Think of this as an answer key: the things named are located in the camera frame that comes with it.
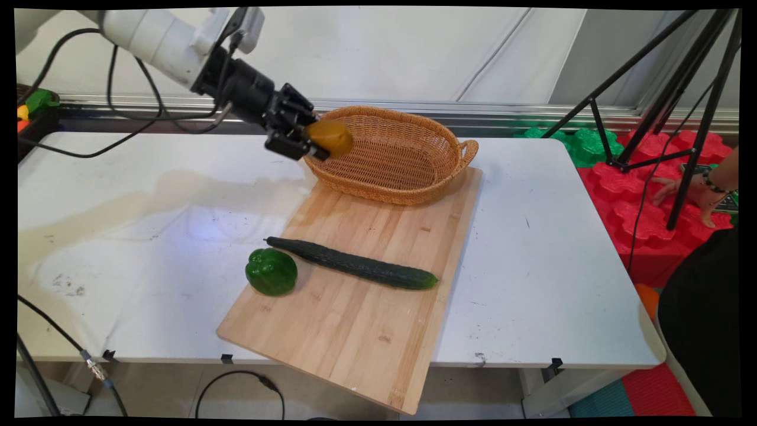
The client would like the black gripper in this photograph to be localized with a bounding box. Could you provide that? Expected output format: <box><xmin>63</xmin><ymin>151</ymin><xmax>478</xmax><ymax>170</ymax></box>
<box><xmin>192</xmin><ymin>46</ymin><xmax>331</xmax><ymax>162</ymax></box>

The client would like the yellow-brown potato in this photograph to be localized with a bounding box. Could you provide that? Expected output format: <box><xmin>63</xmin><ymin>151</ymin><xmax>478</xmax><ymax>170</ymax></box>
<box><xmin>302</xmin><ymin>118</ymin><xmax>355</xmax><ymax>159</ymax></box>

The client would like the green bell pepper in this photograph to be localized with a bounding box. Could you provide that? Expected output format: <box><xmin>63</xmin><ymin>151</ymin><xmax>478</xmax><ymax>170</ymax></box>
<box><xmin>244</xmin><ymin>247</ymin><xmax>299</xmax><ymax>298</ymax></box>

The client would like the person's bare forearm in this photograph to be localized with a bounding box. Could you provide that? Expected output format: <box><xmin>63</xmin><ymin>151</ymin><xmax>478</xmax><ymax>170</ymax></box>
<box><xmin>707</xmin><ymin>148</ymin><xmax>740</xmax><ymax>193</ymax></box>

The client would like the person's bare hand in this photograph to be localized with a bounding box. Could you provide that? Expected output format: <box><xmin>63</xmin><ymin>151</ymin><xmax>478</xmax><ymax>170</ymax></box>
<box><xmin>652</xmin><ymin>172</ymin><xmax>726</xmax><ymax>229</ymax></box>

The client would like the woven wicker basket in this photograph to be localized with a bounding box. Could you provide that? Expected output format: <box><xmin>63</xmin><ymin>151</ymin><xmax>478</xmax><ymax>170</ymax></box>
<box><xmin>289</xmin><ymin>105</ymin><xmax>480</xmax><ymax>207</ymax></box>

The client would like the dark green cucumber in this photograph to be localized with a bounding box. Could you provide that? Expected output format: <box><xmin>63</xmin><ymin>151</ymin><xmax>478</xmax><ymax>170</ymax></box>
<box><xmin>263</xmin><ymin>235</ymin><xmax>439</xmax><ymax>291</ymax></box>

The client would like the wooden cutting board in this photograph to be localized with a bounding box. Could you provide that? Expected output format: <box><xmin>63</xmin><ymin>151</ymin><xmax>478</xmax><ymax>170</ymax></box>
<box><xmin>215</xmin><ymin>166</ymin><xmax>483</xmax><ymax>416</ymax></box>

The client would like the black storage bin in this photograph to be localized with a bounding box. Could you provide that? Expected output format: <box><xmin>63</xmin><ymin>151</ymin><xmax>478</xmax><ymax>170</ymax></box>
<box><xmin>17</xmin><ymin>85</ymin><xmax>63</xmax><ymax>162</ymax></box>

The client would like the green toy vegetable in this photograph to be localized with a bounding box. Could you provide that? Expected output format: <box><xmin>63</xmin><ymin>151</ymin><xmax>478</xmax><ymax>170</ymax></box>
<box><xmin>24</xmin><ymin>88</ymin><xmax>61</xmax><ymax>117</ymax></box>

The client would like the green foam floor mat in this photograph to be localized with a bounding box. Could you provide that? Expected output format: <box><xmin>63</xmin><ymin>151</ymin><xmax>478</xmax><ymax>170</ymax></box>
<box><xmin>512</xmin><ymin>121</ymin><xmax>625</xmax><ymax>169</ymax></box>

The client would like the red foam floor mat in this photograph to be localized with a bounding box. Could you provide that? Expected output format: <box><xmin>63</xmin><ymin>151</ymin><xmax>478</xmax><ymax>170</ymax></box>
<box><xmin>576</xmin><ymin>130</ymin><xmax>737</xmax><ymax>290</ymax></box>

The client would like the white table leg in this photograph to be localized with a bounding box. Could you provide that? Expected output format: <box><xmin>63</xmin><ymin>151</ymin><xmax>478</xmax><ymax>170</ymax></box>
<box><xmin>519</xmin><ymin>367</ymin><xmax>635</xmax><ymax>418</ymax></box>

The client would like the orange foam piece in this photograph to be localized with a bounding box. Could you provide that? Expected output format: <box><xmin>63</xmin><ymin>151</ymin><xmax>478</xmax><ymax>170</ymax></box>
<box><xmin>635</xmin><ymin>282</ymin><xmax>661</xmax><ymax>324</ymax></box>

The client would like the teal foam floor mat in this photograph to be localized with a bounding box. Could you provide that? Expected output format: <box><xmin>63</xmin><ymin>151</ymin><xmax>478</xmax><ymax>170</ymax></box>
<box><xmin>567</xmin><ymin>378</ymin><xmax>637</xmax><ymax>418</ymax></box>

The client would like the black clothed person body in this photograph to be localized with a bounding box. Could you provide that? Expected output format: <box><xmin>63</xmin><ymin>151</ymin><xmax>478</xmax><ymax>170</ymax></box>
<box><xmin>657</xmin><ymin>227</ymin><xmax>742</xmax><ymax>418</ymax></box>

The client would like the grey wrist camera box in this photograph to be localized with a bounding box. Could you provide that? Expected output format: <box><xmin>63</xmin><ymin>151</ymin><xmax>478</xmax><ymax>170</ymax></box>
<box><xmin>225</xmin><ymin>7</ymin><xmax>266</xmax><ymax>55</ymax></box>

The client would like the aluminium wall rail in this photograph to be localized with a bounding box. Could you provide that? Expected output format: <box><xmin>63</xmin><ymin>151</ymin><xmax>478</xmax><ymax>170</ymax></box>
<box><xmin>59</xmin><ymin>94</ymin><xmax>740</xmax><ymax>135</ymax></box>

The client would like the black looped floor cable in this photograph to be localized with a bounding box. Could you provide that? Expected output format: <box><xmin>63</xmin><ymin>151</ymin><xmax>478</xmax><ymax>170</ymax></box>
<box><xmin>195</xmin><ymin>370</ymin><xmax>286</xmax><ymax>421</ymax></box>

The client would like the black cable with metal connector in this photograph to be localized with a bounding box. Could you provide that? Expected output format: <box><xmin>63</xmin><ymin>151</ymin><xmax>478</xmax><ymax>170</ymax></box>
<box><xmin>17</xmin><ymin>294</ymin><xmax>129</xmax><ymax>417</ymax></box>

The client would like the thick black cable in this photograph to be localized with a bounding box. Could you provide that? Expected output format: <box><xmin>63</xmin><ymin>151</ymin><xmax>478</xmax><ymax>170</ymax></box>
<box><xmin>17</xmin><ymin>334</ymin><xmax>61</xmax><ymax>417</ymax></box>

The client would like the black camera tripod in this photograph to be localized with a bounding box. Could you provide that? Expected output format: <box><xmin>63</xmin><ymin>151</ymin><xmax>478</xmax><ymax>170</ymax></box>
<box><xmin>541</xmin><ymin>9</ymin><xmax>743</xmax><ymax>232</ymax></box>

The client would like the dark beaded bracelet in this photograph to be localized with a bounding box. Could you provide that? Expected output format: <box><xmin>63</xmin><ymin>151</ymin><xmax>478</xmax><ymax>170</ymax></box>
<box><xmin>701</xmin><ymin>170</ymin><xmax>735</xmax><ymax>195</ymax></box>

